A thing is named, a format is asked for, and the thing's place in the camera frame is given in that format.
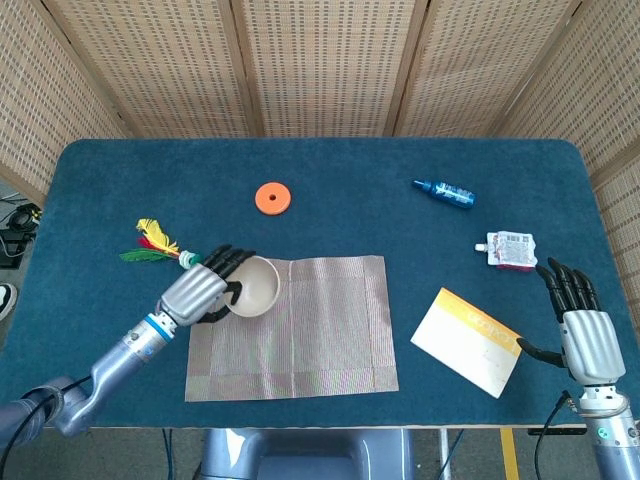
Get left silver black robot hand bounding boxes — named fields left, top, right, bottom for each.
left=158, top=243, right=257, bottom=327

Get yellow and white booklet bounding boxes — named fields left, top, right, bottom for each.
left=409, top=286, right=524, bottom=400

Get white squeeze pouch with spout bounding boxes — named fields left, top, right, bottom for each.
left=474, top=230, right=540, bottom=272

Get blue-grey robot torso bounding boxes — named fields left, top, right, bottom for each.
left=199, top=427, right=416, bottom=480

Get woven folding screen wooden frame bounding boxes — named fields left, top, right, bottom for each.
left=0, top=0, right=640, bottom=264

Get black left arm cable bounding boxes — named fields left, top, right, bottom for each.
left=0, top=374, right=96, bottom=454

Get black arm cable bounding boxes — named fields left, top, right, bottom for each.
left=0, top=374, right=96, bottom=454
left=533, top=389, right=576, bottom=480

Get grey-brown woven placemat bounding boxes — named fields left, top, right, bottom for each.
left=184, top=255, right=400, bottom=403

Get black and white shoe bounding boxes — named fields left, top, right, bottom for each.
left=0, top=282, right=18, bottom=322

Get orange disc with hole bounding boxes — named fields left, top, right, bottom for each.
left=254, top=182, right=294, bottom=217

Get blue spray bottle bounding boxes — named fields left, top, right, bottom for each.
left=411, top=178, right=478, bottom=211

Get blue carpet table cover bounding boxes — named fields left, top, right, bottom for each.
left=0, top=137, right=621, bottom=430

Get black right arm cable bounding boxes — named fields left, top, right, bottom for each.
left=533, top=389, right=576, bottom=480

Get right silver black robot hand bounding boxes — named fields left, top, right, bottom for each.
left=516, top=257, right=628, bottom=386

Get metal table leg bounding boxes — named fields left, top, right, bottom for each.
left=438, top=428, right=454, bottom=480

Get beige round bowl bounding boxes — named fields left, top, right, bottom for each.
left=223, top=255, right=281, bottom=319

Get black devices with cables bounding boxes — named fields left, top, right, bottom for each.
left=0, top=197, right=44, bottom=269

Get feather shuttlecock with green base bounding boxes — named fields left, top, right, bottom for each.
left=118, top=217, right=204, bottom=269

